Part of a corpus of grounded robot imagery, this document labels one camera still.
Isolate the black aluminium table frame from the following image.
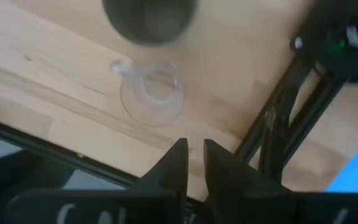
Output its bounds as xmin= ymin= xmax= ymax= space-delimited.
xmin=0 ymin=55 xmax=349 ymax=218

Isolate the clear glass mug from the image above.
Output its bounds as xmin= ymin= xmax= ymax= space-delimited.
xmin=109 ymin=58 xmax=186 ymax=128

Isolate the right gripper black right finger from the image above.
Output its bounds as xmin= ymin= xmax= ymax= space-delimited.
xmin=204 ymin=139 xmax=358 ymax=224

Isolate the olive beige tumbler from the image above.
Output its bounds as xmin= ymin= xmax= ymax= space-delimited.
xmin=101 ymin=0 xmax=198 ymax=47

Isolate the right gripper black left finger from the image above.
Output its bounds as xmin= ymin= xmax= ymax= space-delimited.
xmin=6 ymin=138 xmax=188 ymax=224

